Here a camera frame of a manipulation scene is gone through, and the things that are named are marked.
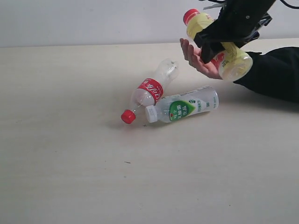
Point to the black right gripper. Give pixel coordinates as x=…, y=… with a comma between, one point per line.
x=238, y=26

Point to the yellow-label red-cap bottle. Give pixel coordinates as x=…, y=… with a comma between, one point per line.
x=231, y=62

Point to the green-label white-cap bottle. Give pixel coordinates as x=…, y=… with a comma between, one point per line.
x=172, y=108

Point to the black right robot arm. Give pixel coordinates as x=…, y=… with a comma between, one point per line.
x=247, y=4

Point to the black sleeved forearm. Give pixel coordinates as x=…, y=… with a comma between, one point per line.
x=274, y=74

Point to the clear red-label cola bottle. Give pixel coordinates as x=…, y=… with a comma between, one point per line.
x=151, y=89

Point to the open bare human hand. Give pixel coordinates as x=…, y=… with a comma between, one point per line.
x=193, y=56

